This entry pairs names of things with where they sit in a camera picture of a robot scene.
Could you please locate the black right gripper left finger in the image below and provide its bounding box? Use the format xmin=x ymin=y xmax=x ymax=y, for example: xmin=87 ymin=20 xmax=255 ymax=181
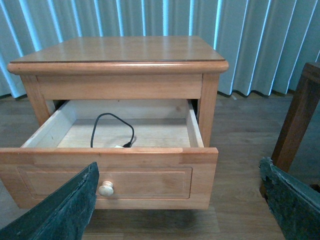
xmin=0 ymin=162 xmax=99 ymax=240

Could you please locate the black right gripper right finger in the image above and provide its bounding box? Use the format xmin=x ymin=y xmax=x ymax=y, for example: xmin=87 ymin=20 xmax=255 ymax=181
xmin=259 ymin=157 xmax=320 ymax=240

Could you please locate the white charger with black cable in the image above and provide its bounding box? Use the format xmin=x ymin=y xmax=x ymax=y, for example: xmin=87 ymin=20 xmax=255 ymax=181
xmin=90 ymin=112 xmax=135 ymax=148

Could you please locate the wooden drawer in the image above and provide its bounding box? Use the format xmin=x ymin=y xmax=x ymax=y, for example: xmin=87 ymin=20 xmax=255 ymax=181
xmin=0 ymin=99 xmax=218 ymax=209

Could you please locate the dark wooden furniture leg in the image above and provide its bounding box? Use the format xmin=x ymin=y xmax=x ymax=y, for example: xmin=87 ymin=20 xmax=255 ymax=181
xmin=271 ymin=62 xmax=320 ymax=173

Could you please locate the wooden nightstand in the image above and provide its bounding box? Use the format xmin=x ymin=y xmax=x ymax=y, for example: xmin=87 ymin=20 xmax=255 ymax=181
xmin=6 ymin=35 xmax=230 ymax=148

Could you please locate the light green curtain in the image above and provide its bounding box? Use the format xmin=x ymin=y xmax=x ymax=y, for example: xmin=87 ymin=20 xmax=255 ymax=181
xmin=0 ymin=0 xmax=320 ymax=98

